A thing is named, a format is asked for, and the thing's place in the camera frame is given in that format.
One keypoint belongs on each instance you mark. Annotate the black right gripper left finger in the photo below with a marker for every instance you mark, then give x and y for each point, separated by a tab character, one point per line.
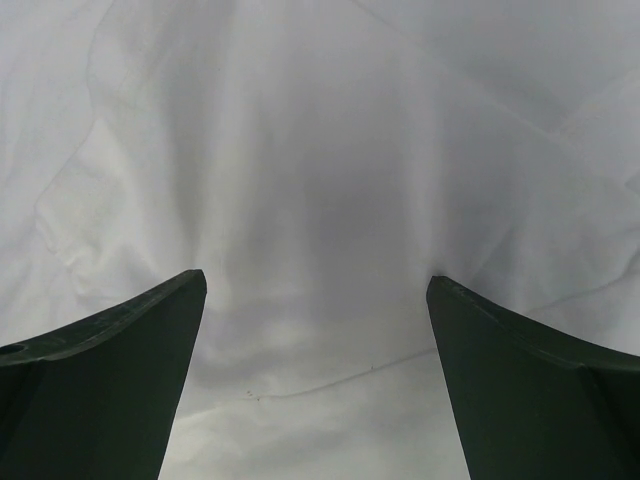
96	399

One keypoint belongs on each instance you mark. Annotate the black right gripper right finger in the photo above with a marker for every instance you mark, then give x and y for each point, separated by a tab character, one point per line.
529	401

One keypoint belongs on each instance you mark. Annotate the white flower print t-shirt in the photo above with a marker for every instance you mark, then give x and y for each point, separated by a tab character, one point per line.
320	161

